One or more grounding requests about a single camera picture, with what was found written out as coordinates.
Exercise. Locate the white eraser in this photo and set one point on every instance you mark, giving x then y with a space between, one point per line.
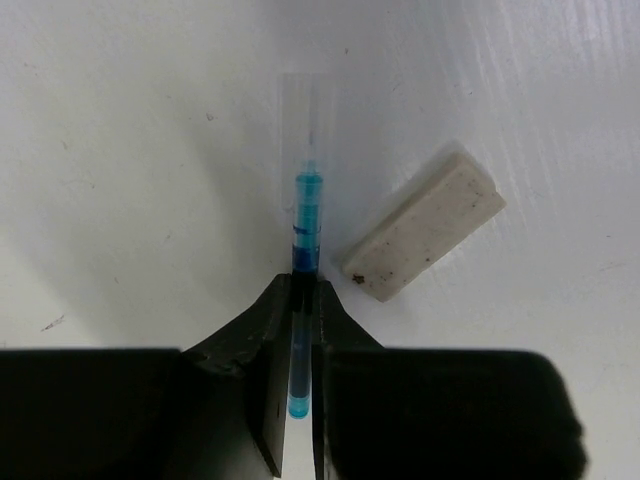
448 200

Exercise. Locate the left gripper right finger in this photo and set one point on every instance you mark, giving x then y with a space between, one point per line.
389 413

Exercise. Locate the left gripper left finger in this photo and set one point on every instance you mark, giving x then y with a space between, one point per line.
214 411

